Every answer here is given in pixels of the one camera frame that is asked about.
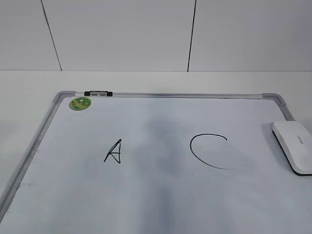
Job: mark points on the white rectangular board eraser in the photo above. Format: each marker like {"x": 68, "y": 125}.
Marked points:
{"x": 296, "y": 143}

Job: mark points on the round green magnet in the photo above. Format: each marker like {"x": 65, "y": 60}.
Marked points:
{"x": 80, "y": 103}

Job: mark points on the white board with grey frame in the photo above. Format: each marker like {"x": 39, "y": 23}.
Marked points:
{"x": 138, "y": 163}

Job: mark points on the black silver frame clip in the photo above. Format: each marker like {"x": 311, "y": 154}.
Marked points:
{"x": 98, "y": 93}

